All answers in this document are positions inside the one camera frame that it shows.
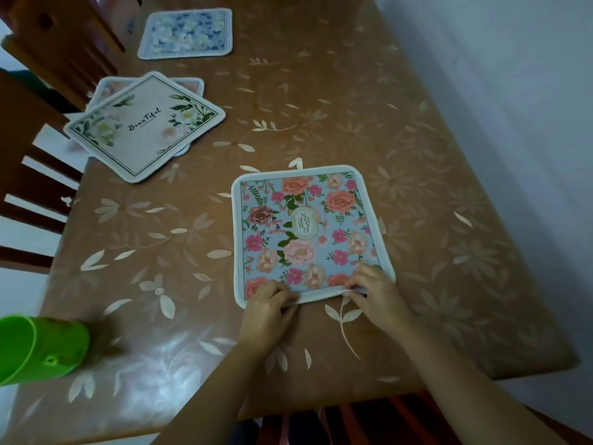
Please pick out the person's left hand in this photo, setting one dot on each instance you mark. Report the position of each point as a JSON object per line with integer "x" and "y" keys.
{"x": 262, "y": 322}

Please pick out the person's right hand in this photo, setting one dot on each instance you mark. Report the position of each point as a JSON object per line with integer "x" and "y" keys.
{"x": 382, "y": 303}

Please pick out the person's left thumb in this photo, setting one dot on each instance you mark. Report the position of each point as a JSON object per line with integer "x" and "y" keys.
{"x": 290, "y": 308}

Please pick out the person's right thumb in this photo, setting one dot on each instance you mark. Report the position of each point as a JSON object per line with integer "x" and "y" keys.
{"x": 354, "y": 297}

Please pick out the blue pink floral cloth mat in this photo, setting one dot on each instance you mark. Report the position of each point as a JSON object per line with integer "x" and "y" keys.
{"x": 305, "y": 227}

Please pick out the person's left forearm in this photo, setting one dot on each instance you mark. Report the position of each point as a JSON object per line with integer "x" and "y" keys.
{"x": 217, "y": 398}

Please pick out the person's right forearm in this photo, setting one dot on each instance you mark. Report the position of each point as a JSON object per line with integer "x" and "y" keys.
{"x": 463, "y": 389}

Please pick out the person's red striped clothing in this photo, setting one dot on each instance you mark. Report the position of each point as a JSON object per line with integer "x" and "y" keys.
{"x": 370, "y": 421}

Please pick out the brown floral plastic tablecloth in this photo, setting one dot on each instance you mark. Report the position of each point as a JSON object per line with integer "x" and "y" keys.
{"x": 333, "y": 111}

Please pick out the white green-bordered floral cloth mat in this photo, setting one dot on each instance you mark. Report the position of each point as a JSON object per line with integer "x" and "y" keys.
{"x": 148, "y": 129}

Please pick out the green plastic cup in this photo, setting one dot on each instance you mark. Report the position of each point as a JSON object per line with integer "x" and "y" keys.
{"x": 37, "y": 347}

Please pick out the pale pink floral cloth mat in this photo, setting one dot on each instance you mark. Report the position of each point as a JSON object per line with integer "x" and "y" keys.
{"x": 107, "y": 87}

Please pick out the blue white floral cloth mat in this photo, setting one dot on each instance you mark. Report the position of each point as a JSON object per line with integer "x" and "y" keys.
{"x": 185, "y": 34}

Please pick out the brown wooden chair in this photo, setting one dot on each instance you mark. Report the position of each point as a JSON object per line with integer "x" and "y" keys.
{"x": 60, "y": 36}
{"x": 28, "y": 148}

